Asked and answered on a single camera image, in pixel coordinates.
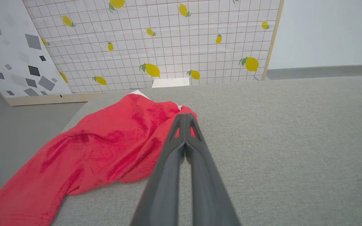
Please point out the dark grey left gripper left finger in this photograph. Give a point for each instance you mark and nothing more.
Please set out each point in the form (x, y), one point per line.
(163, 188)

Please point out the red garment with white trim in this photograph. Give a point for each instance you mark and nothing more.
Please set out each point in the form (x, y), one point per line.
(90, 153)

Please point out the grey fabric sofa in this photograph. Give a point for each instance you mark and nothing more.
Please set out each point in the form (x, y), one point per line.
(294, 150)

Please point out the grey terrazzo pattern panel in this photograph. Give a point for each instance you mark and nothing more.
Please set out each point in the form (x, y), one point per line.
(11, 47)

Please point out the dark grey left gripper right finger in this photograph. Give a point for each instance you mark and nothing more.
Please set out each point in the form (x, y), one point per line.
(209, 188)

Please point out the lemon print grid panel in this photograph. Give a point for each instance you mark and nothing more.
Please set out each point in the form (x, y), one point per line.
(174, 40)

